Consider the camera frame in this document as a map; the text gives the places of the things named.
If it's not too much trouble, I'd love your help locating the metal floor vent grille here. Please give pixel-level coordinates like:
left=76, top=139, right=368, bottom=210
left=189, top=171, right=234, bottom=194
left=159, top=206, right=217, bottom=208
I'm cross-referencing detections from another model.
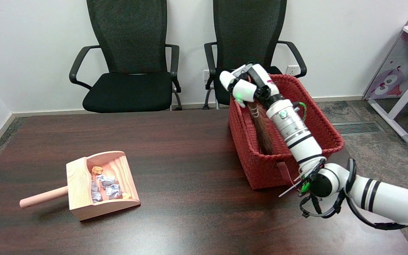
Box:
left=333, top=122, right=384, bottom=135

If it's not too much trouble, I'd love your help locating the brown straw hand broom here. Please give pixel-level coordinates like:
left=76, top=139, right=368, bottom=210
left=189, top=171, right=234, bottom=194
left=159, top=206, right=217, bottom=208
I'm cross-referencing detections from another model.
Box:
left=248, top=102, right=276, bottom=155

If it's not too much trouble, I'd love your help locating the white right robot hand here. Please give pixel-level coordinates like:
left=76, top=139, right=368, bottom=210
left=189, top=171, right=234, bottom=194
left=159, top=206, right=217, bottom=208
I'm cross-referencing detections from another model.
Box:
left=219, top=63, right=282, bottom=109

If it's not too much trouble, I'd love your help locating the black mesh office chair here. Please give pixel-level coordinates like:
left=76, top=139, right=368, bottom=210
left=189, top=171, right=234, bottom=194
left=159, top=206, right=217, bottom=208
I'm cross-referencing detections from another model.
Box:
left=69, top=0, right=183, bottom=113
left=203, top=0, right=307, bottom=109

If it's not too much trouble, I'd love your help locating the white desk frame leg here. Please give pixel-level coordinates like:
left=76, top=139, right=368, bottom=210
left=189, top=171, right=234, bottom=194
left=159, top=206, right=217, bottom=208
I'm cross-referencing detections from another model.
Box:
left=368, top=62, right=408, bottom=144

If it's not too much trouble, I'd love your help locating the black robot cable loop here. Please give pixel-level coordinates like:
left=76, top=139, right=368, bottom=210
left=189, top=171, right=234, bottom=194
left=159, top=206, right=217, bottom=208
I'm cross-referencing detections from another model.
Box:
left=300, top=158, right=408, bottom=231

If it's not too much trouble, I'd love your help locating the wooden dustpan with handle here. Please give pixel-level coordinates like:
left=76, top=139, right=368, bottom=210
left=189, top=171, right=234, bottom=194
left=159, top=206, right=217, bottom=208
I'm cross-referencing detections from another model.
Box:
left=19, top=151, right=141, bottom=221

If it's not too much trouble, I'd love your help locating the silver crumpled foil ball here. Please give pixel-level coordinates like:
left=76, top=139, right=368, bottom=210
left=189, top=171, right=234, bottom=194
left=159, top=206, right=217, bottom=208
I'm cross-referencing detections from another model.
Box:
left=91, top=181, right=102, bottom=203
left=106, top=184, right=122, bottom=199
left=97, top=175, right=117, bottom=188

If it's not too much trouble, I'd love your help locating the pink cartoon owl panel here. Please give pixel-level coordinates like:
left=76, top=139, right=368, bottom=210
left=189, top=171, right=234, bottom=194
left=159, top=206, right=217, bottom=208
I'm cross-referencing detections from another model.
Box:
left=363, top=0, right=408, bottom=101

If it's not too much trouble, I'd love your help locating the red woven basket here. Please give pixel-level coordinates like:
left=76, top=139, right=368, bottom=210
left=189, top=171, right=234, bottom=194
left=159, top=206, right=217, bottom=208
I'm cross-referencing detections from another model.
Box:
left=228, top=74, right=345, bottom=191

